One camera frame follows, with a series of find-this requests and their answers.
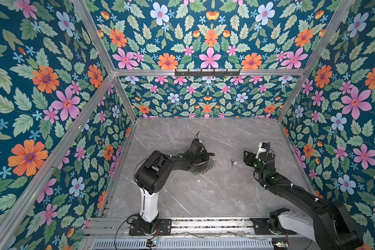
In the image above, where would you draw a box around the red keyring with metal rings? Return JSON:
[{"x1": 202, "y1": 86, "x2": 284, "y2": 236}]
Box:
[{"x1": 188, "y1": 158, "x2": 216, "y2": 175}]

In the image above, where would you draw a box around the black hook rack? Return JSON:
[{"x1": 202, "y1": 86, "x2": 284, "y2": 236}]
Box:
[{"x1": 174, "y1": 69, "x2": 241, "y2": 77}]

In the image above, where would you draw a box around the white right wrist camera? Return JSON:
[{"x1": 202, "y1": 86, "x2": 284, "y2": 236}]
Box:
[{"x1": 256, "y1": 142, "x2": 270, "y2": 158}]

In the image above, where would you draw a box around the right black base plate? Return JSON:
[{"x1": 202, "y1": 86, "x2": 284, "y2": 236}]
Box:
[{"x1": 250, "y1": 217, "x2": 297, "y2": 235}]

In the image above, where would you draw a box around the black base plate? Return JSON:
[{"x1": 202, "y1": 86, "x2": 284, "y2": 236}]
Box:
[
  {"x1": 250, "y1": 217, "x2": 297, "y2": 235},
  {"x1": 129, "y1": 219, "x2": 172, "y2": 236}
]

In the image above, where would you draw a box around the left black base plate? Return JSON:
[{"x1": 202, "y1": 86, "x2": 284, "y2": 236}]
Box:
[{"x1": 129, "y1": 219, "x2": 172, "y2": 236}]

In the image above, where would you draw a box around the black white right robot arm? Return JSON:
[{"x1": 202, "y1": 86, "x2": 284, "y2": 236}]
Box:
[{"x1": 243, "y1": 151, "x2": 364, "y2": 250}]

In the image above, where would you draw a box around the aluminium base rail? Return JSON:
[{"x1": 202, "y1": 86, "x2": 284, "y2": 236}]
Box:
[{"x1": 85, "y1": 212, "x2": 315, "y2": 239}]

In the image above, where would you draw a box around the white perforated cable duct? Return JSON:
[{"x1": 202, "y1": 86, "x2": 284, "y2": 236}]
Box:
[{"x1": 92, "y1": 238, "x2": 274, "y2": 250}]

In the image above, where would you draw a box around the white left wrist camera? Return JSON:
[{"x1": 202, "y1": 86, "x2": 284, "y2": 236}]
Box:
[{"x1": 191, "y1": 138, "x2": 204, "y2": 152}]

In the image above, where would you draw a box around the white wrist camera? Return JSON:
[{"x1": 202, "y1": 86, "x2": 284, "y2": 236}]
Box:
[
  {"x1": 256, "y1": 142, "x2": 270, "y2": 158},
  {"x1": 191, "y1": 138, "x2": 204, "y2": 152}
]

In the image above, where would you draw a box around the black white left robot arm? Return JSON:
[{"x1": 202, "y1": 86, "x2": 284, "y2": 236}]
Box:
[{"x1": 133, "y1": 139, "x2": 215, "y2": 235}]

